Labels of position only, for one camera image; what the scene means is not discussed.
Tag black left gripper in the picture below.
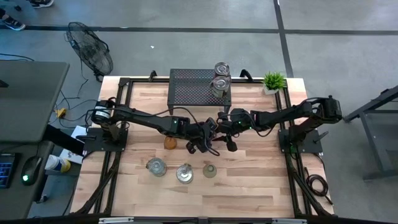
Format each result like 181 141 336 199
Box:
185 117 220 156

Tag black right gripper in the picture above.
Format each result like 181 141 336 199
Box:
212 108 253 153

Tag green-tinted glass candlestick holder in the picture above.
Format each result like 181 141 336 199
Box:
202 164 218 179

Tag silver candle tin cake label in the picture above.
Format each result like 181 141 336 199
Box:
210 75 231 99
175 162 195 185

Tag silver candle tin brown label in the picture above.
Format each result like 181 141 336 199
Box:
146 157 168 178

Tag silver candle tin red label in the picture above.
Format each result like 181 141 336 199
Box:
213 61 231 78

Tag black perforated metal shelf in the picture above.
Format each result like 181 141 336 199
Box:
167 68 233 115

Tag green plant in white pot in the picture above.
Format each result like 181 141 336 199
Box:
262 70 287 96

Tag white paper sheet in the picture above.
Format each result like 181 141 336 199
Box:
58 124 90 165

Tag black rectangular bar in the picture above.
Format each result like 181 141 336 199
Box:
42 124 86 156

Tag black floor fan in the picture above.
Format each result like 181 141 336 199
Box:
64 21 114 83

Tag white canister yellow lid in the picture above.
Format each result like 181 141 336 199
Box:
44 154 72 174

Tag black computer mouse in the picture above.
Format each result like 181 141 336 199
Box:
20 155 44 187

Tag dark grey desk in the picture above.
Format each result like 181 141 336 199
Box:
0 141 55 220

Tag black backlit keyboard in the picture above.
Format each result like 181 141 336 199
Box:
0 152 17 190

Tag person's foot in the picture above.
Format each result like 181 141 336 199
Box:
28 0 54 9
0 8 26 31

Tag black metal table frame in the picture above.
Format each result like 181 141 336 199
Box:
70 68 336 218

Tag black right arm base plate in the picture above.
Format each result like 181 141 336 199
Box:
277 128 324 154

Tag black coiled cable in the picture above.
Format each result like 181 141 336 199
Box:
303 167 334 205

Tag silver metal bracket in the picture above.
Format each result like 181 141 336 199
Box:
272 218 307 224
98 217 134 224

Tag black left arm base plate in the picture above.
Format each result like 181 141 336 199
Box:
83 127 129 153

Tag dark grey table frame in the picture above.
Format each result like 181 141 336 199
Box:
341 83 398 182

